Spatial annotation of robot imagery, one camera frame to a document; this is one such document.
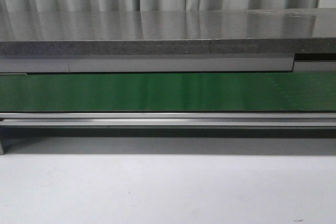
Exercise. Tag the green conveyor belt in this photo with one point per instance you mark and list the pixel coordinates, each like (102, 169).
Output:
(169, 92)

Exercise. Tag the grey stone countertop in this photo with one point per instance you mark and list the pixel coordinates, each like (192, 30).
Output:
(276, 40)

